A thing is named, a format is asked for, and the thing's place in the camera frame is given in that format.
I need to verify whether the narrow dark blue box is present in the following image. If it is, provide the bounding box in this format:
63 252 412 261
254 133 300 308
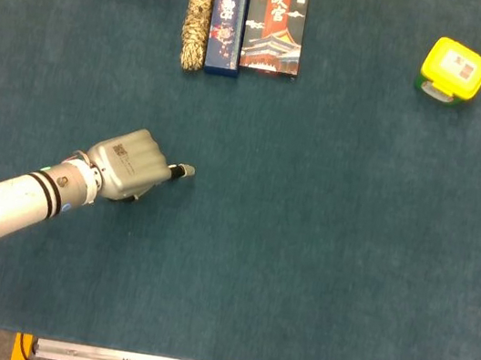
200 0 251 79

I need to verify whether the yellow frame bracket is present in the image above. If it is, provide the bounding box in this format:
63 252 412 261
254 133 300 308
10 331 36 360

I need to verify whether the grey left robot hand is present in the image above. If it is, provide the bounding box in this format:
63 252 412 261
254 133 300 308
79 119 202 215

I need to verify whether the black cable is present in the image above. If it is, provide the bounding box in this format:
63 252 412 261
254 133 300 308
16 332 36 360

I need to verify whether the black red palace print box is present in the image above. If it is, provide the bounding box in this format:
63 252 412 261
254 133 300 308
237 0 312 79

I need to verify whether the yellow lidded green container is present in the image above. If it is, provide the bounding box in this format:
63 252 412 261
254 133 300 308
413 33 481 114

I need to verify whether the gold black braided rope bundle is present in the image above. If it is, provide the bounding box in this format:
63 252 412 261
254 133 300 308
175 0 216 75

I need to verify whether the teal felt table cover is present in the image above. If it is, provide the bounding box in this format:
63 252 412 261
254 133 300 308
0 0 481 360

